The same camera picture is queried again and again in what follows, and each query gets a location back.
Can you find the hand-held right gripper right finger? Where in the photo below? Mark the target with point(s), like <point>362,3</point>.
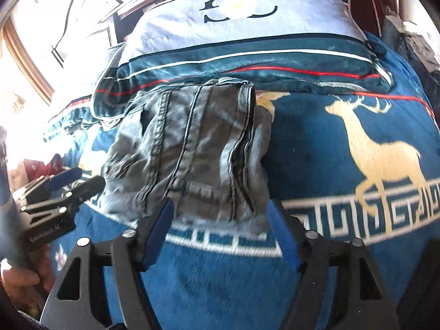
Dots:
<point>282,237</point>

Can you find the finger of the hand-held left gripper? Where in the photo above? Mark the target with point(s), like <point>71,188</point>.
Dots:
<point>87,187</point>
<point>63,178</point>

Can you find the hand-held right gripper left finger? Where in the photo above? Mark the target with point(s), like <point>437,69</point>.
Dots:
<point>158,233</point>

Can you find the grey denim pants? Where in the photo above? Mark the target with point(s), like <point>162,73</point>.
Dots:
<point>192,144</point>

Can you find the person's left hand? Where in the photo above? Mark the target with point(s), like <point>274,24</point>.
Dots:
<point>20,276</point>

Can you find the red cloth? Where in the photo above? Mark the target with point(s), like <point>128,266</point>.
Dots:
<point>41,168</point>

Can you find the blue deer printed blanket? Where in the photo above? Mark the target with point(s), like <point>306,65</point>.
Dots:
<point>343,213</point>

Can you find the grey teal striped pillow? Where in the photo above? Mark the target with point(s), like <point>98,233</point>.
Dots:
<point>103,75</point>
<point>240,34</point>

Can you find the pile of dark clothes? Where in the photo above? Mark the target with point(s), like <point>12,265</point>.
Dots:
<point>416,48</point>

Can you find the wooden window frame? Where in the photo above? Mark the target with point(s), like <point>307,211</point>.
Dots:
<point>24,62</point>

